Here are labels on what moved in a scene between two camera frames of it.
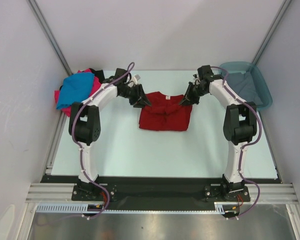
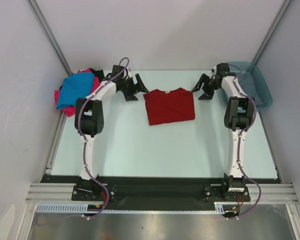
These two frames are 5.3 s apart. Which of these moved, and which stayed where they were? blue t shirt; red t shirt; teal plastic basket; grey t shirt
Moved: red t shirt
Stayed: blue t shirt; teal plastic basket; grey t shirt
